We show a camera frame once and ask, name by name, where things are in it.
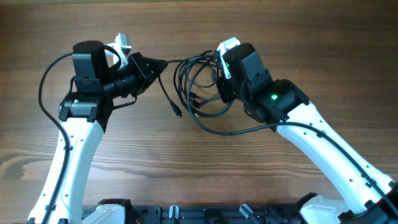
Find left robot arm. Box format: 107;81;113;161
27;40;168;223

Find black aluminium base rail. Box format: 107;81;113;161
121;204;306;224

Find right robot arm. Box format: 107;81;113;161
215;38;397;223

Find left camera black cable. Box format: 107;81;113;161
37;52;75;224

